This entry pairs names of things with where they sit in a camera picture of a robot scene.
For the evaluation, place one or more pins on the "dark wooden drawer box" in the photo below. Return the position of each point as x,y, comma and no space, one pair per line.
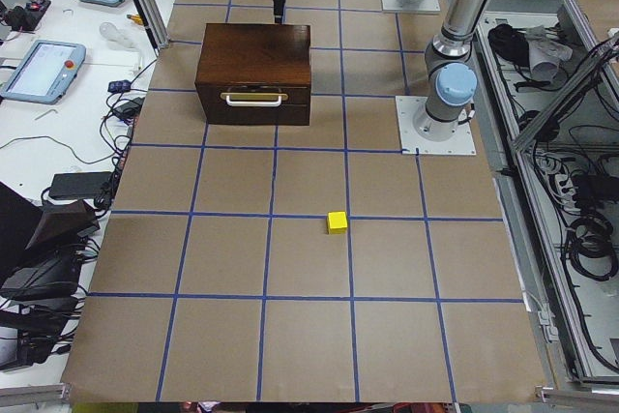
255,55

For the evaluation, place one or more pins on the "clear light bulb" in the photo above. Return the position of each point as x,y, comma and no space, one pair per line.
112,34

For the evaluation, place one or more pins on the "black power adapter brick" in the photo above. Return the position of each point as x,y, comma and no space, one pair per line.
78,185

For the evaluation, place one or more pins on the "wooden drawer with white handle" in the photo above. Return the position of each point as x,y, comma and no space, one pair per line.
254,97

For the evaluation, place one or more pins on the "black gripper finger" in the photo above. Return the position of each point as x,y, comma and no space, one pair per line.
278,10

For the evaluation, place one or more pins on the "near blue teach pendant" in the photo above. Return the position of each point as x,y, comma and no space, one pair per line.
45,73

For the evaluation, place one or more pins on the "dark brown wooden box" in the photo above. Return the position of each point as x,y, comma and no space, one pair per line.
28,230

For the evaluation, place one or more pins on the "yellow cube block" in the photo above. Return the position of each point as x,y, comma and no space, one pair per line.
337,222

